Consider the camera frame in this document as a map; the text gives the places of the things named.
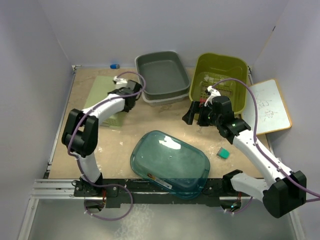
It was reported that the small blue object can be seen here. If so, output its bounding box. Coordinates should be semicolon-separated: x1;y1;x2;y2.
110;64;120;70

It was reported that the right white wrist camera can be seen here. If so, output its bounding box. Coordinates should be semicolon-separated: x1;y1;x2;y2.
204;85;221;107

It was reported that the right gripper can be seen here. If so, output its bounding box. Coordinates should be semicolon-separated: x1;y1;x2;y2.
182;100;222;127

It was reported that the teal transparent plastic tub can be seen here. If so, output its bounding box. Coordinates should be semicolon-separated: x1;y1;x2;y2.
130;130;211;200

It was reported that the olive green plastic bin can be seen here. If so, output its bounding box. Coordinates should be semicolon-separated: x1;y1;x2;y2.
189;53;249;115

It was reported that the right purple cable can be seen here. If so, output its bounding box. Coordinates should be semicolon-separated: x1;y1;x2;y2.
207;78;320;216

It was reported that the light green plastic basket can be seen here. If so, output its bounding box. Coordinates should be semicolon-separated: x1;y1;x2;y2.
83;75;127;129

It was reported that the grey plastic tray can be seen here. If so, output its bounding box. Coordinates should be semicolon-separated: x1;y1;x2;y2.
135;51;191;100

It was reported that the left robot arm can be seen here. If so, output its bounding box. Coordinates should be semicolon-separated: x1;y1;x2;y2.
61;80;144;196

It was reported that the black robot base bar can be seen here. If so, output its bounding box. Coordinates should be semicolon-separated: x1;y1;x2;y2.
71;178;243;208

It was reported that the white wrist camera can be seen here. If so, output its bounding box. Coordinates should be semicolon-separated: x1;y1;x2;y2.
113;76;128;86
204;85;221;107

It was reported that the white perforated plastic basket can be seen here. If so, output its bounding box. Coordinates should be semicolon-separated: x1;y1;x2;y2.
142;88;189;107

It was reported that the green whiteboard eraser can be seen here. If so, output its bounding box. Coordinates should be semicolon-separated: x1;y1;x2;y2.
216;147;230;160

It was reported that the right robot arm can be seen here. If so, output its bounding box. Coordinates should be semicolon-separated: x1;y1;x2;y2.
182;96;307;218

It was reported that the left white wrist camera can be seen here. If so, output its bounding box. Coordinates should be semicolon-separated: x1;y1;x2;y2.
113;76;128;86

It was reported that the small whiteboard yellow frame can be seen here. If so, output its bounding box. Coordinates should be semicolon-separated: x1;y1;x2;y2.
241;79;292;135

